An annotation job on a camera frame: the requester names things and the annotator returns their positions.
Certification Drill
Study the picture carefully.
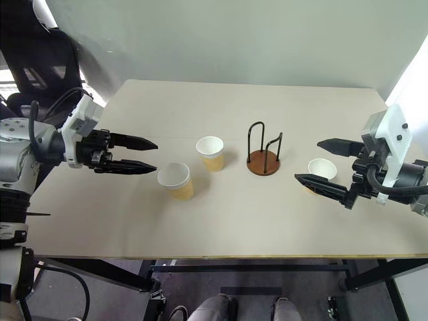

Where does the black wire cup holder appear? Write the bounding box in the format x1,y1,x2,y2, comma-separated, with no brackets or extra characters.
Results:
246,121,284,176

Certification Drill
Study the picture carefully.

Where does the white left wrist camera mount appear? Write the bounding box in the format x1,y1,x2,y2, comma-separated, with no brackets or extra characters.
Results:
60,94,104,168

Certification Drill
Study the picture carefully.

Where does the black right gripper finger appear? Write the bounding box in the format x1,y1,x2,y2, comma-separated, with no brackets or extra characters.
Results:
316,138,366,158
294,173,352,209

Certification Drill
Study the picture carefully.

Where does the black floor cable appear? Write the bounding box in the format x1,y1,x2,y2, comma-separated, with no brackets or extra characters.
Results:
35,263,91,321

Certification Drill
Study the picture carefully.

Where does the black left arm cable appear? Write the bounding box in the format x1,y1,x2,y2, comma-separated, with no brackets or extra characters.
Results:
27,87,94,152

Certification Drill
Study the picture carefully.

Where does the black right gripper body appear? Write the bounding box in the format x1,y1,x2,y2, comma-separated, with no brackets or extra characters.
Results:
342,150,389,210

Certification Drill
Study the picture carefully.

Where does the black metal table frame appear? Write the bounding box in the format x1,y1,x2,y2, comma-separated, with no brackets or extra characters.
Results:
33,256,428,321

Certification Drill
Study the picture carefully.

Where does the tan ribbed paper cup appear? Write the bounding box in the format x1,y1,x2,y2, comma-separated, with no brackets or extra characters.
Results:
303,158,338,195
195,136,225,173
157,161,195,201

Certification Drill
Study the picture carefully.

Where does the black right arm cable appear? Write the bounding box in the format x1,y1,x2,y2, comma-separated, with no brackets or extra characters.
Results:
366,165,428,195

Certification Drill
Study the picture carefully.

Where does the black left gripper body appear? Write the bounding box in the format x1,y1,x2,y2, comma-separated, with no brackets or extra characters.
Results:
76,129,114,174

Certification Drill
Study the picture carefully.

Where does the black mesh office chair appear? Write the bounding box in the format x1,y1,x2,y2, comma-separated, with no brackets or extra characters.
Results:
0,0,84,121

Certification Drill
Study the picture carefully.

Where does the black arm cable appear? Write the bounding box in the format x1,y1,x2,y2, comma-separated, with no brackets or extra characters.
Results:
27,87,94,152
366,165,428,195

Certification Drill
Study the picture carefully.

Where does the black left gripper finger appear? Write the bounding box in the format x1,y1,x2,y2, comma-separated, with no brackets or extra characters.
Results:
105,159,158,175
110,132,158,151

